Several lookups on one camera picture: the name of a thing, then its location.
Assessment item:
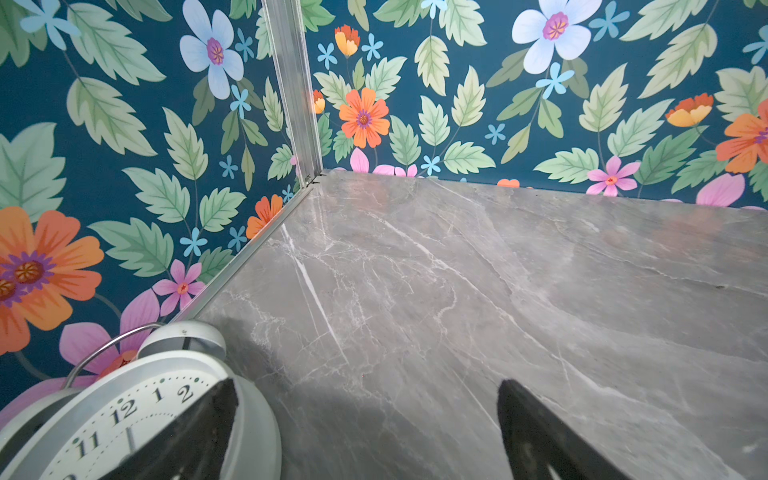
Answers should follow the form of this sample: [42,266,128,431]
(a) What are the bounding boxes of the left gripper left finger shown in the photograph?
[103,379,239,479]

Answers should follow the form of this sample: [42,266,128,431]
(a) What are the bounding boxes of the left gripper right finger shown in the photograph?
[497,379,629,480]

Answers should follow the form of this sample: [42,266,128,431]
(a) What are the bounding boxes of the white round alarm clock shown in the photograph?
[1,320,282,479]

